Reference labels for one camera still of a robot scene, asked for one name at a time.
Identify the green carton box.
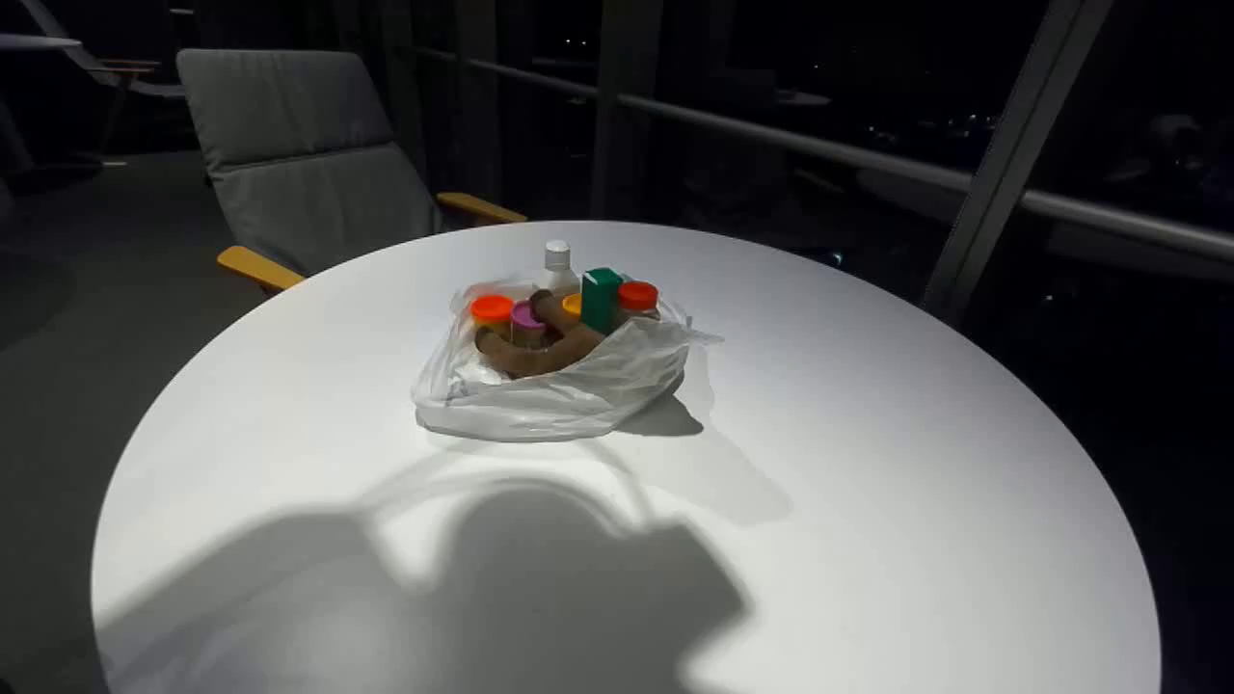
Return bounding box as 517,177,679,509
577,265,629,336

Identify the spice jar with red lid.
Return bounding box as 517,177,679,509
614,278,663,319

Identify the brown plush teddy bear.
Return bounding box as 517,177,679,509
470,287,607,382

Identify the white plastic bottle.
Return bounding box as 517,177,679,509
532,238,580,298

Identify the white plastic bag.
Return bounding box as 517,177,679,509
413,269,697,442

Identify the dough tub with purple lid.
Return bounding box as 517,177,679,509
507,300,552,342

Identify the dough tub with orange lid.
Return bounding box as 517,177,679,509
466,288,520,333

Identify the grey horizontal window railing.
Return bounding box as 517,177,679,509
410,45,1234,269

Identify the grey chair with wooden armrests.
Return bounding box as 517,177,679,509
173,45,532,298

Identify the grey window frame post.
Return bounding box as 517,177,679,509
916,0,1119,319

